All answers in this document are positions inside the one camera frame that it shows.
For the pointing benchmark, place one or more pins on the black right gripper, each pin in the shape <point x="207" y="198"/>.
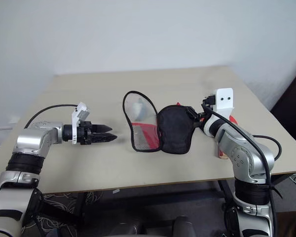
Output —
<point x="202" y="119"/>

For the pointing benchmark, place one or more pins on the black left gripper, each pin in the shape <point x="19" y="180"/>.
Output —
<point x="85" y="133"/>

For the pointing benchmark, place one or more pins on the red mesh pouch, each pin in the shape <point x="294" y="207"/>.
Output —
<point x="175" y="130"/>

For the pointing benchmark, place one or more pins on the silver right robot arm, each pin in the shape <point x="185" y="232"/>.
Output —
<point x="241" y="155"/>

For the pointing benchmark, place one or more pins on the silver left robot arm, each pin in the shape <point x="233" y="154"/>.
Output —
<point x="30" y="143"/>

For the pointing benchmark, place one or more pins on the black cabinet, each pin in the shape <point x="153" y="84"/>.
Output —
<point x="291" y="98"/>

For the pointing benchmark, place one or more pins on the dark rounded shape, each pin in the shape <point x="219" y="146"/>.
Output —
<point x="183" y="227"/>

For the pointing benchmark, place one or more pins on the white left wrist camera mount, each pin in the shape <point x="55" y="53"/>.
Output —
<point x="82" y="109"/>

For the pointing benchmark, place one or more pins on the black metal table frame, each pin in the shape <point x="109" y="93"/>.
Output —
<point x="225" y="191"/>

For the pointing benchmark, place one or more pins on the white wall outlet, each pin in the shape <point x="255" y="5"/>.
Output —
<point x="14" y="120"/>

